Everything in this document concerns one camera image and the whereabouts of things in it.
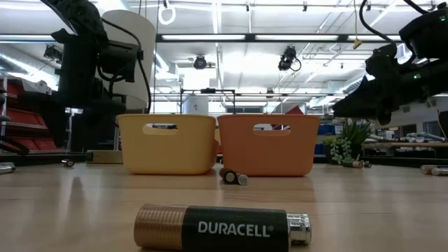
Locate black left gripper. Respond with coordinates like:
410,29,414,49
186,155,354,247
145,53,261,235
43,82,127,152

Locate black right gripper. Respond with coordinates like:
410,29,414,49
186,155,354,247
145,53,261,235
332,69,412,126

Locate yellow plastic bin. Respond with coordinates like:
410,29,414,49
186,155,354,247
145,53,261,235
117,113,220,176

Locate orange plastic bin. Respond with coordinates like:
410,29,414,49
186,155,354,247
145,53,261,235
216,113,321,177

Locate small potted succulent plant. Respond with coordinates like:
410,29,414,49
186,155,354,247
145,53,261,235
321,120,374,165

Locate long wooden workbench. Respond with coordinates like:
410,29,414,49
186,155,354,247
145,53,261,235
362,141,448,148

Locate blue storage bin shelving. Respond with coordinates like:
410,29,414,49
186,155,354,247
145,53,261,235
316,124,337,136

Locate metal shelf with red bins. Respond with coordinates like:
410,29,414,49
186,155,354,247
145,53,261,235
0,75,67,155

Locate white object on shelf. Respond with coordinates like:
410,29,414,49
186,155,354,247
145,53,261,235
20,78,53,95

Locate white teal rolls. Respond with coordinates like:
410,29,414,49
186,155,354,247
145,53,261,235
405,132,446,143

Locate black ceiling spotlights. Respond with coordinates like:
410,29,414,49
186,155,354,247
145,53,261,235
43,44,64,64

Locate white cylinder container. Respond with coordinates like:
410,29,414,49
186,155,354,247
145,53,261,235
181,96,210,115

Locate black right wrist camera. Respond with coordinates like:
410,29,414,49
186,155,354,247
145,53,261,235
365,43,399,76

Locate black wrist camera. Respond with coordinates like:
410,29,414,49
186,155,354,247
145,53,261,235
97,65,137,84
365,43,399,76

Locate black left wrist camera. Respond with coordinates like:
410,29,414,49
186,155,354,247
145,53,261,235
97,65,137,84

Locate yellow hanging cable hook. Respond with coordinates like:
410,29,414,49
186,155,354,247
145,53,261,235
352,0,363,50

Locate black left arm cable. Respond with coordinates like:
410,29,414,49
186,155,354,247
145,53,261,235
100,16,153,115

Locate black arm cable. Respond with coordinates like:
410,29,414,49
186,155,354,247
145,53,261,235
100,16,153,115
358,0,398,45

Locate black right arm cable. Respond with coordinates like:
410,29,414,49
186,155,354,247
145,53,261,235
358,0,398,45

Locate black ceiling camera with cable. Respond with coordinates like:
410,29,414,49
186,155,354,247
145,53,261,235
278,45,302,73

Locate white hanging ring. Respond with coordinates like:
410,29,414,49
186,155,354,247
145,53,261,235
157,2,177,26

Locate round black ceiling camera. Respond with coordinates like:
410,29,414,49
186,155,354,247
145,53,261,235
192,55,209,70

